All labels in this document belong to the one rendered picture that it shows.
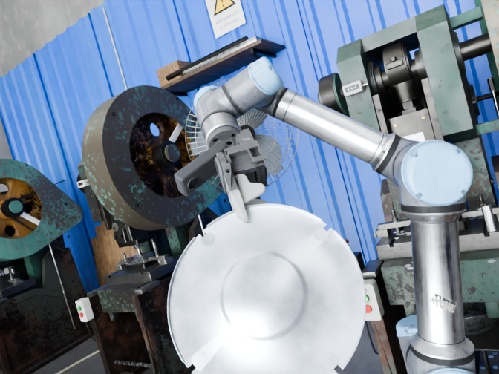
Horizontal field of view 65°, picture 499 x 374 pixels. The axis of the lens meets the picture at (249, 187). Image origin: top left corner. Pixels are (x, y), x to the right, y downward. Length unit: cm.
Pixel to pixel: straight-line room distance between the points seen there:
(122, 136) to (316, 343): 172
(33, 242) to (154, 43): 201
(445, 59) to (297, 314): 115
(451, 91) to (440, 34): 19
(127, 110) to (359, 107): 122
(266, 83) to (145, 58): 319
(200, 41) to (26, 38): 257
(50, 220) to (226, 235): 326
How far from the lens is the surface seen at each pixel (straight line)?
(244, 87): 81
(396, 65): 159
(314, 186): 304
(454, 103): 153
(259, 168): 69
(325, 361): 58
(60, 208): 391
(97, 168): 209
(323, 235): 61
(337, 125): 91
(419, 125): 158
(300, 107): 91
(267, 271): 60
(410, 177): 77
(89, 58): 450
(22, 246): 368
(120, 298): 254
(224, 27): 337
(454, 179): 78
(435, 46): 155
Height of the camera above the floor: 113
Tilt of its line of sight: 3 degrees down
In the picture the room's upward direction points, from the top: 15 degrees counter-clockwise
